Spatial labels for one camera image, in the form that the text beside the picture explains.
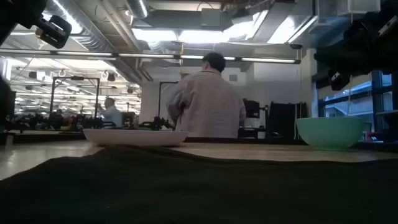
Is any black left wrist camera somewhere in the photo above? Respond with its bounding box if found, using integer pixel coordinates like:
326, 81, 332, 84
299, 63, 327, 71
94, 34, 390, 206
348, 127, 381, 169
34, 14, 73, 50

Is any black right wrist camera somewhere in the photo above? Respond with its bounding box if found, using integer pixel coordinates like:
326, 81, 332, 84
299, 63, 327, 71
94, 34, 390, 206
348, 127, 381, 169
328, 69, 353, 91

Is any teal bowl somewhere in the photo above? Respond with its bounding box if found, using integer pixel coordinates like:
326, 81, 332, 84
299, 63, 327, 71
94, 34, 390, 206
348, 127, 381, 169
295, 116, 368, 152

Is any black monitor on stand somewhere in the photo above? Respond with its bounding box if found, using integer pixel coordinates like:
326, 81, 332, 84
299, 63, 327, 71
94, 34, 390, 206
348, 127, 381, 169
243, 98, 269, 129

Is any dark cloth placemat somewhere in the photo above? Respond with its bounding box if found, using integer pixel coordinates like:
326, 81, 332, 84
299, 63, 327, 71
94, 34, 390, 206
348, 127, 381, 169
0, 146, 398, 224

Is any person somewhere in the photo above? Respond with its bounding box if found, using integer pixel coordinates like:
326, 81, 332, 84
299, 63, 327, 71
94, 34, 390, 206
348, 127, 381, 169
164, 52, 247, 139
97, 96, 124, 128

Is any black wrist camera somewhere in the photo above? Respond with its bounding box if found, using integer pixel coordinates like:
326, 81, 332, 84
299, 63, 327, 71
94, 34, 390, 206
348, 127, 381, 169
328, 69, 353, 91
34, 14, 73, 50

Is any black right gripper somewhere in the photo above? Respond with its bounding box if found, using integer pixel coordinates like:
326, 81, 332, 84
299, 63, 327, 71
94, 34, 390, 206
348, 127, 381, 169
313, 43, 398, 77

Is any white plate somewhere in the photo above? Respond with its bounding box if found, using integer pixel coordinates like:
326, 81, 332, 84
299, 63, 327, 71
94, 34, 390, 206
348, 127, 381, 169
82, 128, 189, 147

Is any round silver ventilation duct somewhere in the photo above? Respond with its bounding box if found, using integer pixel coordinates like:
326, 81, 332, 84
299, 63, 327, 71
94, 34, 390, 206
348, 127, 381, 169
125, 0, 149, 19

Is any black upright panel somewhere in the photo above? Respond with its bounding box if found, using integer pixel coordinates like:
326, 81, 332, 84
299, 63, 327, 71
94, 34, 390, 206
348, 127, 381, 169
268, 101, 308, 139

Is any long ceiling light bar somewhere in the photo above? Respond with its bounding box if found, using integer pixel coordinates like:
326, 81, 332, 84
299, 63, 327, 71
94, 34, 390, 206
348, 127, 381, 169
0, 49, 302, 65

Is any dark background workbench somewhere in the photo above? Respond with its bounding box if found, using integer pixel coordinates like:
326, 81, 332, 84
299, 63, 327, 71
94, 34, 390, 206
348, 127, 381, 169
0, 129, 87, 145

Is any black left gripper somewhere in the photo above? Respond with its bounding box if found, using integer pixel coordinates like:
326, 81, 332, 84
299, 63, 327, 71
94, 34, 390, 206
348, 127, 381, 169
0, 0, 48, 46

